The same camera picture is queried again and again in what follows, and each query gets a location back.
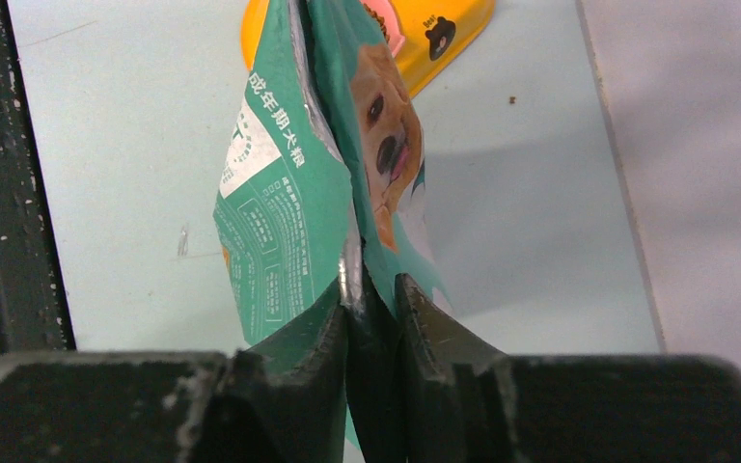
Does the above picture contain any brown pet food kibble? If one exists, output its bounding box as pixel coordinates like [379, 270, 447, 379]
[363, 4, 390, 42]

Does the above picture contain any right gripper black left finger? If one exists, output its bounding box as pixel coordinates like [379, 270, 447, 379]
[0, 283, 347, 462]

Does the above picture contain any pink cat ear bowl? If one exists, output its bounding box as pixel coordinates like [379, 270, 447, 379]
[361, 0, 405, 57]

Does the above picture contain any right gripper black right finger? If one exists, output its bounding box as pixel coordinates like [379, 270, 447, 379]
[396, 274, 741, 462]

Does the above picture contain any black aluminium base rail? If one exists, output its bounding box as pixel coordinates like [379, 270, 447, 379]
[0, 1, 76, 356]

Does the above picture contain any yellow double bowl feeder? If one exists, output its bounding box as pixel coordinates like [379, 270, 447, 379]
[239, 0, 497, 99]

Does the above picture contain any green white pet food bag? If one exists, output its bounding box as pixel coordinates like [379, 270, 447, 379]
[211, 0, 454, 449]

